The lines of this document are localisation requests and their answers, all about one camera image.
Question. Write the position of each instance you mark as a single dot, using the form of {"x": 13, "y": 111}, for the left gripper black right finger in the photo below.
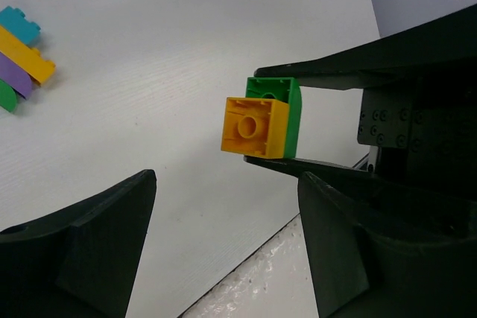
{"x": 386, "y": 251}

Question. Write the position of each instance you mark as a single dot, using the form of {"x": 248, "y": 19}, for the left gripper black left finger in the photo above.
{"x": 82, "y": 260}

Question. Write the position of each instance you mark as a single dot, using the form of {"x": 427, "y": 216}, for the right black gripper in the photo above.
{"x": 424, "y": 129}

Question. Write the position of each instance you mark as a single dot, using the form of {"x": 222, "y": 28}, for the green lego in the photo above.
{"x": 8, "y": 98}
{"x": 287, "y": 90}

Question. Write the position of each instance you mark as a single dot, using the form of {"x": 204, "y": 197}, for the small yellow square lego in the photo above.
{"x": 255, "y": 127}

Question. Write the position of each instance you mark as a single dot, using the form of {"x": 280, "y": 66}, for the purple slanted lego in pile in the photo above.
{"x": 16, "y": 77}

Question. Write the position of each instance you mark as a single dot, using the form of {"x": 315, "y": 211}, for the yellow cyan lego top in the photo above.
{"x": 28, "y": 59}

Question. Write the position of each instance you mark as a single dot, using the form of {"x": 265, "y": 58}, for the cyan lego in pile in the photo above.
{"x": 14, "y": 20}

